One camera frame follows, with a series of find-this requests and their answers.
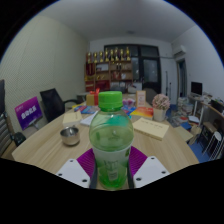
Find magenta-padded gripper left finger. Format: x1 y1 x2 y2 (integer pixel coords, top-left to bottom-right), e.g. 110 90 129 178
55 147 98 189

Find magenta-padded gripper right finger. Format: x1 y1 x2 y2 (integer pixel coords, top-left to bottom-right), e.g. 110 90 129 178
127 145 171 189

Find green drink bottle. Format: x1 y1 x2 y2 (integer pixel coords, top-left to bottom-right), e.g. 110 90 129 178
88 90 135 191

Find small metal cup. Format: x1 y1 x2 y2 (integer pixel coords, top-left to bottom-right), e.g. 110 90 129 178
59 125 81 147

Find tan flat book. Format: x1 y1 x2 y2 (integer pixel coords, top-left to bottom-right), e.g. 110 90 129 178
132 117 170 141

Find small wooden side table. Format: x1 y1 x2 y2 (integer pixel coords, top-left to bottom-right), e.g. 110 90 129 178
173 125 194 143

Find white paper sheets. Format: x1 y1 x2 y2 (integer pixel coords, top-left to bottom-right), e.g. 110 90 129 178
79 110 99 127

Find beige book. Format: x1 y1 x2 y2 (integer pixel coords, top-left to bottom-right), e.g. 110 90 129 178
62 110 83 127

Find red and yellow booklet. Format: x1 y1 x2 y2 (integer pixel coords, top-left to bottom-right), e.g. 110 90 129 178
129 106 154 118

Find blue printed booklet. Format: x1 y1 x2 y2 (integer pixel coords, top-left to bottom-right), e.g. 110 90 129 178
73 105 99 115

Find potted pink flowers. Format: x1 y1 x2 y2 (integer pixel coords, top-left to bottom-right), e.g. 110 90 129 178
151 93 171 122

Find black bag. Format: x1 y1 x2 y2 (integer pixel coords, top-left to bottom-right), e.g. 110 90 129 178
11 131 27 147

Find pile of books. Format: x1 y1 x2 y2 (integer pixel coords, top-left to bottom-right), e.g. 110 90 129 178
169 96 194 129

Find pink box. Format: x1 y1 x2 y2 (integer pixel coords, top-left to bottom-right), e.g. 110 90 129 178
122 97 137 108

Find black office chair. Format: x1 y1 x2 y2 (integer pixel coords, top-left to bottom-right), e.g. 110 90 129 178
39 87 79 123

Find small standing card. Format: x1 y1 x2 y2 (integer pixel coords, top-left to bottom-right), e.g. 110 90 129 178
135 89 147 108

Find white round stool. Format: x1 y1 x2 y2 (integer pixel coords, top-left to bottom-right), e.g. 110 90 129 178
203 130 223 161

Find gift box with red ribbon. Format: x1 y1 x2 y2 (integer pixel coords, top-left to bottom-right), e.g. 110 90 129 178
85 88 101 107

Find purple sign board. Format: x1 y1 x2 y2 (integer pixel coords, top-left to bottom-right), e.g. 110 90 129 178
14 96 44 131

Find wooden chair with striped cushion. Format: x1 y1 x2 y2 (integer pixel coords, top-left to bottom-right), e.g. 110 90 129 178
0 111 14 158

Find black tripod stand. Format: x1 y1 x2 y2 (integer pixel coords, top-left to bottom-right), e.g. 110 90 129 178
164 70 173 101

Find black computer monitor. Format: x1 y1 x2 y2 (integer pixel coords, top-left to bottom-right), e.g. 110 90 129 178
190 81 203 97

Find wooden shelf unit with trophies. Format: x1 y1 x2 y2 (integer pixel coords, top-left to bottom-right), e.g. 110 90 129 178
84 46 134 93

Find dark glass door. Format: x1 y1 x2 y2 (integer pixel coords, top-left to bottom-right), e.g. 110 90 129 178
104 43 162 95

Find white air conditioner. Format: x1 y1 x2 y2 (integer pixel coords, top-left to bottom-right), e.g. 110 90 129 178
172 44 188 58

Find cluttered wooden wall desk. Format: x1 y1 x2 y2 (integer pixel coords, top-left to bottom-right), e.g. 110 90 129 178
186 93 224 158

